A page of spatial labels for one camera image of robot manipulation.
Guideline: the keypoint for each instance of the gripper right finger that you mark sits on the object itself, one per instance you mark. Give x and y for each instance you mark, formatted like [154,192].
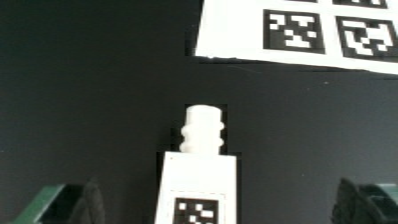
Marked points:
[367,203]

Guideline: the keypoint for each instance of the white stool leg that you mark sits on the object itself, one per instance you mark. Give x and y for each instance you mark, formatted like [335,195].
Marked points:
[198,186]

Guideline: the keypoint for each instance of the white marker sheet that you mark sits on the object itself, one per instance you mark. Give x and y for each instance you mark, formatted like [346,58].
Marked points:
[333,33]

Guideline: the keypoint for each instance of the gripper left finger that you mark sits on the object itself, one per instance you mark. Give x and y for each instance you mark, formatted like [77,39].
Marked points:
[67,204]

